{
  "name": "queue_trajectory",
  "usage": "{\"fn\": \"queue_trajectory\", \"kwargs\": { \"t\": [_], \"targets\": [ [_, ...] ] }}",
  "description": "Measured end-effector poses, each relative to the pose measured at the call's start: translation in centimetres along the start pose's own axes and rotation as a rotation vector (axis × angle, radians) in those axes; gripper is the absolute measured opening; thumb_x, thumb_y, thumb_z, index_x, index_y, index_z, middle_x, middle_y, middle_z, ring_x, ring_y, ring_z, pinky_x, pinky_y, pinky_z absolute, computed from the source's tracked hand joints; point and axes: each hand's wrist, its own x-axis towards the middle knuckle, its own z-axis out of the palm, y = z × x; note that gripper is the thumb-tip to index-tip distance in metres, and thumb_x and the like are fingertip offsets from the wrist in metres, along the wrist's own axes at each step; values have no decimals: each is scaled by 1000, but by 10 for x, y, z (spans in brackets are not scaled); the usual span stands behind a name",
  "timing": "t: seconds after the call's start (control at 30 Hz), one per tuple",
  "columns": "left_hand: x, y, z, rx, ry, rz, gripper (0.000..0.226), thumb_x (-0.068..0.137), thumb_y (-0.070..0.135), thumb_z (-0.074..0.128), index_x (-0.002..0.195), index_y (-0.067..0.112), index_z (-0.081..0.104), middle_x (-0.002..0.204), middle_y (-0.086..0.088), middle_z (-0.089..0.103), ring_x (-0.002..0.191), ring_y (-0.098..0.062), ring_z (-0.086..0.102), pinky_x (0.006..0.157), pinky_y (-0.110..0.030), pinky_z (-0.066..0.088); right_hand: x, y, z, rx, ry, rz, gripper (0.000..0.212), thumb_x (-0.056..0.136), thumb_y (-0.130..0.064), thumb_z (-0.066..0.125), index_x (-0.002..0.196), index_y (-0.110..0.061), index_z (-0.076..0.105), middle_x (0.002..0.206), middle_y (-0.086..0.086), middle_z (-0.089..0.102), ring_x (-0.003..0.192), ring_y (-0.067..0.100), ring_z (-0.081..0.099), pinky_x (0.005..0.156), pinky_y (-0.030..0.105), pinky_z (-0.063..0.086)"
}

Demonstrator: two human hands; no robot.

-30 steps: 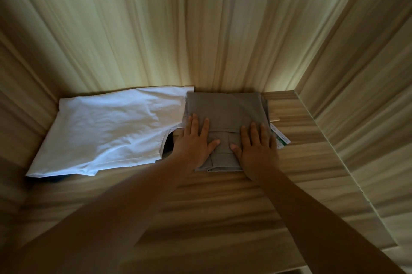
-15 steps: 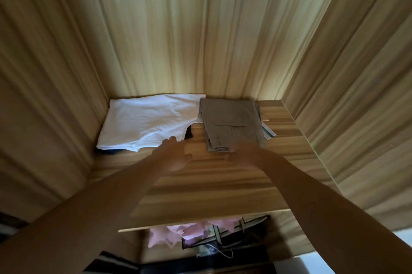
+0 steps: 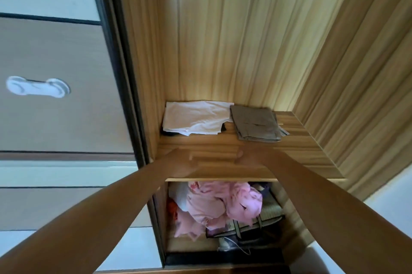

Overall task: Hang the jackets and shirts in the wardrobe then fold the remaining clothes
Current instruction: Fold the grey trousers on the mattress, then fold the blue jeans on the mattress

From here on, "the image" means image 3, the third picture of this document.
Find person's left hand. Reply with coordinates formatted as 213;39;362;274
167;148;202;181

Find person's right hand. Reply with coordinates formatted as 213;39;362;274
236;146;279;173

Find grey trousers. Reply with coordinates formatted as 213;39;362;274
230;105;283;142

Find white button shirt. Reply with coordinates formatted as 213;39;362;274
162;100;235;137

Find wooden wardrobe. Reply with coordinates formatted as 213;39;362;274
85;0;412;274

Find white stick-on door handle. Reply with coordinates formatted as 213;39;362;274
6;76;71;99

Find frosted wardrobe sliding door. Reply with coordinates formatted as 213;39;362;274
0;0;164;274

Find person's right forearm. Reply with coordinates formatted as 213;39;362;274
264;151;412;274

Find person's left forearm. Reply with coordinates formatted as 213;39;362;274
0;161;181;274

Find pink clothes pile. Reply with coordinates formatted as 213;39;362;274
206;183;287;252

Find pink fabric bundle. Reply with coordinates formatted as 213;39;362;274
173;181;263;241

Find red fabric piece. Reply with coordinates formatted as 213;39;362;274
166;199;178;221

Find thin white cable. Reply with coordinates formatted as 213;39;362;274
224;236;251;256

